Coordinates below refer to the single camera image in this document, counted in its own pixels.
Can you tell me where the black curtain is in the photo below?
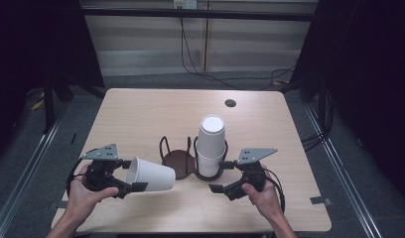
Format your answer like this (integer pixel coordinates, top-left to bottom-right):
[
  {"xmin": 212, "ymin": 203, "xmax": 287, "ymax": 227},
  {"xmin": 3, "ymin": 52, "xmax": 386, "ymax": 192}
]
[
  {"xmin": 0, "ymin": 0, "xmax": 105, "ymax": 160},
  {"xmin": 289, "ymin": 0, "xmax": 405, "ymax": 212}
]

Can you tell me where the black floor cable bundle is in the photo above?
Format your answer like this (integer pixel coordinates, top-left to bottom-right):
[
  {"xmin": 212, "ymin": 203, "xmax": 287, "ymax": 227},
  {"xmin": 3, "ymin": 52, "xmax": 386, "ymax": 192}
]
[{"xmin": 301, "ymin": 88, "xmax": 335, "ymax": 153}]

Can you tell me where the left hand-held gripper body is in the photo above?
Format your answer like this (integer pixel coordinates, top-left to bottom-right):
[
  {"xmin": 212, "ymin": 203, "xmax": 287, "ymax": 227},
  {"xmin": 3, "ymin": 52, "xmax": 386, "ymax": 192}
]
[{"xmin": 80, "ymin": 142, "xmax": 136, "ymax": 200}]

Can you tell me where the person's right hand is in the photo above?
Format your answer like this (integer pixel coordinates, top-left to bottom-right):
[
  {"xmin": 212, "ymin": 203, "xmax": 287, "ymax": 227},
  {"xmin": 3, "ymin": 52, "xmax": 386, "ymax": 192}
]
[{"xmin": 240, "ymin": 164, "xmax": 285, "ymax": 223}]

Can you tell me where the grey tape strip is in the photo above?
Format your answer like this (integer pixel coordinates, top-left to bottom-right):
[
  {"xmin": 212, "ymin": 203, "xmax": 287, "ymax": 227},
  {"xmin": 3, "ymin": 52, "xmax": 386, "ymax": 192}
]
[
  {"xmin": 47, "ymin": 199, "xmax": 68, "ymax": 211},
  {"xmin": 309, "ymin": 195, "xmax": 333, "ymax": 206}
]

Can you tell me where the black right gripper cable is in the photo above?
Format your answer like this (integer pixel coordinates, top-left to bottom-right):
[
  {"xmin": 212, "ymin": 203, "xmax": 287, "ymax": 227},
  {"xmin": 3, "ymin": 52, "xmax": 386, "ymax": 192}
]
[{"xmin": 264, "ymin": 168, "xmax": 287, "ymax": 214}]

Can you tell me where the metal floor rail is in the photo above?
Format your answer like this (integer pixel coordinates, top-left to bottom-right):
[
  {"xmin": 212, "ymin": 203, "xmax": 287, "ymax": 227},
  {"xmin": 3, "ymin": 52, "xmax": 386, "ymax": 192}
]
[
  {"xmin": 0, "ymin": 107, "xmax": 69, "ymax": 238},
  {"xmin": 304, "ymin": 103, "xmax": 384, "ymax": 238}
]

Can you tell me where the stack of white paper cups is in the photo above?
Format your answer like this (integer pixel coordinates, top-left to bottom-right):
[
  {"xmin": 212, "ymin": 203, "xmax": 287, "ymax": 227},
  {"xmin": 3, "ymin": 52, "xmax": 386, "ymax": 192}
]
[{"xmin": 194, "ymin": 114, "xmax": 228, "ymax": 179}]

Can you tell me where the white wall outlet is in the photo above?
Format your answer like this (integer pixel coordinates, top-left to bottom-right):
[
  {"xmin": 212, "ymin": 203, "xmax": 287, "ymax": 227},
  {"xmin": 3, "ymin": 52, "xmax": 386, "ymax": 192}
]
[{"xmin": 173, "ymin": 0, "xmax": 199, "ymax": 10}]

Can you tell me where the single white paper cup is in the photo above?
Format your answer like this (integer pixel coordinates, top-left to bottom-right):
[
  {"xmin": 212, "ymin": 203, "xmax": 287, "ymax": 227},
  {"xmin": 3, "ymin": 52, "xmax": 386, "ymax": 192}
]
[{"xmin": 125, "ymin": 157, "xmax": 177, "ymax": 192}]

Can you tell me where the person's left hand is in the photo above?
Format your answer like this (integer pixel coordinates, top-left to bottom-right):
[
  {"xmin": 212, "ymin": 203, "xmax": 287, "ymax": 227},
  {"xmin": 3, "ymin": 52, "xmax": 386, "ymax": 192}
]
[{"xmin": 63, "ymin": 163, "xmax": 120, "ymax": 226}]

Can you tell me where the brown double cup holder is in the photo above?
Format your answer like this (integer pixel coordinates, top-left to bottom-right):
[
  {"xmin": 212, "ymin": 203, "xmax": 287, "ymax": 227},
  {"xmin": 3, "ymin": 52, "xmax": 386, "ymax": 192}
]
[{"xmin": 159, "ymin": 135, "xmax": 229, "ymax": 181}]

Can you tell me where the black metal stand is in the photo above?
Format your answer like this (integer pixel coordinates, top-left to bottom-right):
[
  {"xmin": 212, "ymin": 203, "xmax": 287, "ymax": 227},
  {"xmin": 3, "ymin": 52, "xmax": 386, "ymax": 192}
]
[{"xmin": 41, "ymin": 73, "xmax": 57, "ymax": 135}]

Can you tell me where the black horizontal bar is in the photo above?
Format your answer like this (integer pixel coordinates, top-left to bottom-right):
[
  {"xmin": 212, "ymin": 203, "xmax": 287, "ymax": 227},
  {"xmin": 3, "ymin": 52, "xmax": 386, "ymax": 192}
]
[{"xmin": 80, "ymin": 7, "xmax": 316, "ymax": 23}]

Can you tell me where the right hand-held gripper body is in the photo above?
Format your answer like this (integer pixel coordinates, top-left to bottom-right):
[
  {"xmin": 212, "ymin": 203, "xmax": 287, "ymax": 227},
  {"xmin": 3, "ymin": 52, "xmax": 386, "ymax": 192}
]
[{"xmin": 223, "ymin": 147, "xmax": 279, "ymax": 202}]

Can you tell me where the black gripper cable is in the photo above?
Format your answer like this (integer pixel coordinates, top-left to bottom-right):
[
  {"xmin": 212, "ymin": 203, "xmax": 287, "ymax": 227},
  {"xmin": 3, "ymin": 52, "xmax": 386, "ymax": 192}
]
[
  {"xmin": 264, "ymin": 168, "xmax": 287, "ymax": 214},
  {"xmin": 66, "ymin": 157, "xmax": 93, "ymax": 196}
]

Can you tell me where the black wall cable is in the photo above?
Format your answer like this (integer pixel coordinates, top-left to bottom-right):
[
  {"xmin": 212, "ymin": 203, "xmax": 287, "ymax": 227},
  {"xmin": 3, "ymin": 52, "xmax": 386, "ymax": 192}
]
[{"xmin": 179, "ymin": 9, "xmax": 298, "ymax": 91}]

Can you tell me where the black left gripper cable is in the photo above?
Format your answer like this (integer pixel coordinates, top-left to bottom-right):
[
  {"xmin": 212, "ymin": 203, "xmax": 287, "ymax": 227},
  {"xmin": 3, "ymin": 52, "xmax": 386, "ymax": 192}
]
[{"xmin": 66, "ymin": 157, "xmax": 93, "ymax": 196}]

